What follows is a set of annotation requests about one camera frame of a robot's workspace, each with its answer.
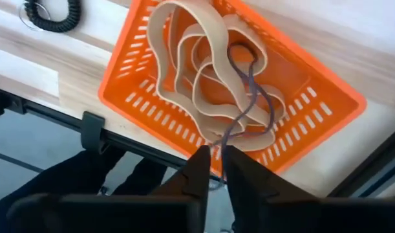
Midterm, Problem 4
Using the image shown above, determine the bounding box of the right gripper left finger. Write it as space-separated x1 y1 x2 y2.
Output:
151 146 211 233

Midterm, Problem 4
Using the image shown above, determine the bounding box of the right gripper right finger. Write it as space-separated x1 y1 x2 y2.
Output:
224 145 314 233

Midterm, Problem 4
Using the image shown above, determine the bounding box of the thin purple rubber band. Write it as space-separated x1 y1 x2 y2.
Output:
209 41 276 192

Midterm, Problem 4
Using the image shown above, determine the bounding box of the orange plastic basket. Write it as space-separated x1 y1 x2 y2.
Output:
98 0 368 176

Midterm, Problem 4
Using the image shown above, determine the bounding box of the black spiral coil keychain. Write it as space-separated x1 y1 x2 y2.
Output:
18 0 83 34

